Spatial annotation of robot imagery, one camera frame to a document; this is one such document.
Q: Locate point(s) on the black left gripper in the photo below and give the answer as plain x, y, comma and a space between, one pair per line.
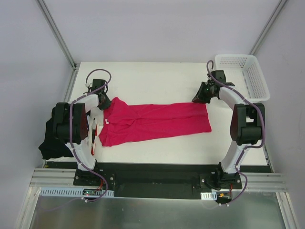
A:
105, 102

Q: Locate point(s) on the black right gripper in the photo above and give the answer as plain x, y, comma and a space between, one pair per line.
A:
203, 94

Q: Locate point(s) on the pink t shirt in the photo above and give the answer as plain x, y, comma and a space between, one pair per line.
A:
123, 123

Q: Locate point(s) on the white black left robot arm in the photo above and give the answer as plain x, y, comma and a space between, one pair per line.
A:
71, 125

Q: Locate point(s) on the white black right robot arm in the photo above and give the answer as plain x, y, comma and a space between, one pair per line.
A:
247, 129

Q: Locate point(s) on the white red folded shirt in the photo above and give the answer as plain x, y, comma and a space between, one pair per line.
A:
95, 121

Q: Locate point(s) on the white perforated plastic basket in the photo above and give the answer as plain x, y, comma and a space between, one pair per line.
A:
246, 74

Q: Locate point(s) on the black folded t shirt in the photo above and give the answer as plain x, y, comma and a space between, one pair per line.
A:
52, 147

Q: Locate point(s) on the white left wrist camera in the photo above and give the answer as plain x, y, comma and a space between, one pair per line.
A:
88, 84

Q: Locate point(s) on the aluminium frame rail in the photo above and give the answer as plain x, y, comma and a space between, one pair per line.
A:
52, 177

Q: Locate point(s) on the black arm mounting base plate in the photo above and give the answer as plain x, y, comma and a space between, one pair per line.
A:
170, 181

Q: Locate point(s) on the white slotted cable duct right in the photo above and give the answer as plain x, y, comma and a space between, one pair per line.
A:
208, 196

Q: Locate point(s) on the white slotted cable duct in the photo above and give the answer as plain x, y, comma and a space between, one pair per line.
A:
75, 192
208, 196

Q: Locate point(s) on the white slotted cable duct left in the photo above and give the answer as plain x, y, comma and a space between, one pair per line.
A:
75, 192

